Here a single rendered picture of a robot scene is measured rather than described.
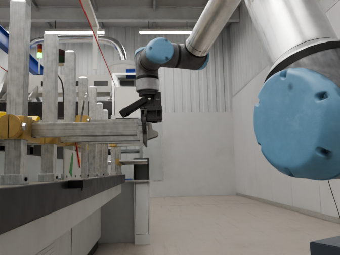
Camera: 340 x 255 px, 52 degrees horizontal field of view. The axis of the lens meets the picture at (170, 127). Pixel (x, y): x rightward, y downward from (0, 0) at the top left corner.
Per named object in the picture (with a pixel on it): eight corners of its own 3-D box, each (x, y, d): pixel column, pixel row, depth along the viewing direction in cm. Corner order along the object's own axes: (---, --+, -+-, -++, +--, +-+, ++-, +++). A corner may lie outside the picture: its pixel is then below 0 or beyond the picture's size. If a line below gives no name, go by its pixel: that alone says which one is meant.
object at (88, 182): (94, 190, 128) (94, 177, 129) (83, 194, 106) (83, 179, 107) (81, 190, 128) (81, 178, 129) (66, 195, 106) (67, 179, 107)
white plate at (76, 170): (82, 178, 135) (82, 153, 136) (65, 180, 109) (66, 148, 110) (80, 178, 135) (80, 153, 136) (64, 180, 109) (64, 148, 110)
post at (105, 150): (108, 182, 225) (108, 110, 231) (107, 182, 221) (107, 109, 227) (102, 182, 225) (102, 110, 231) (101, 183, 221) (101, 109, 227)
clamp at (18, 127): (43, 142, 85) (43, 122, 86) (23, 137, 72) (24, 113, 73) (17, 143, 85) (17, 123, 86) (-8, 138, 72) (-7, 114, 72)
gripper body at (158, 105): (162, 121, 129) (160, 89, 131) (139, 122, 129) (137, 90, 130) (161, 124, 137) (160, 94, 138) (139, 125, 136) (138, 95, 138)
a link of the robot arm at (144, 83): (135, 78, 130) (136, 84, 140) (135, 90, 130) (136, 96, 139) (159, 77, 131) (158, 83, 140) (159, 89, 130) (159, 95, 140)
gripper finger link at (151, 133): (159, 145, 129) (157, 121, 130) (142, 146, 128) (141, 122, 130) (159, 146, 132) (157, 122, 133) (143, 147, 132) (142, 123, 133)
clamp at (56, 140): (67, 146, 110) (67, 130, 111) (55, 142, 97) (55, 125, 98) (47, 146, 110) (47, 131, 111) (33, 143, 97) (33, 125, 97)
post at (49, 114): (55, 193, 101) (58, 35, 107) (52, 193, 98) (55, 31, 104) (43, 193, 101) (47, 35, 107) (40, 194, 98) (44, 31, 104)
